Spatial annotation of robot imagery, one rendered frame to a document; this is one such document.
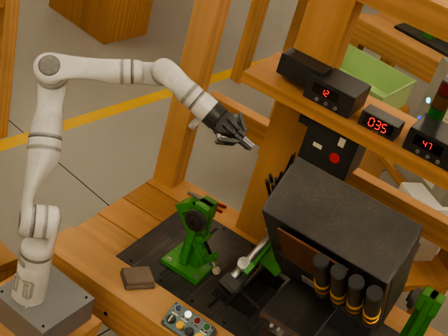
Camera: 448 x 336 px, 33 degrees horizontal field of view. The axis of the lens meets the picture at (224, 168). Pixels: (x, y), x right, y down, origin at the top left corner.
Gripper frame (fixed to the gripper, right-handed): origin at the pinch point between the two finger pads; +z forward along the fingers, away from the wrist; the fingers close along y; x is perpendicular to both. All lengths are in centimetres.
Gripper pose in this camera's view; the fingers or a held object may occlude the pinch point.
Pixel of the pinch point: (247, 143)
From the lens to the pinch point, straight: 216.8
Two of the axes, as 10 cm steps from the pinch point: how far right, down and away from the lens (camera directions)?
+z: 7.6, 6.5, 0.6
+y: 5.3, -6.6, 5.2
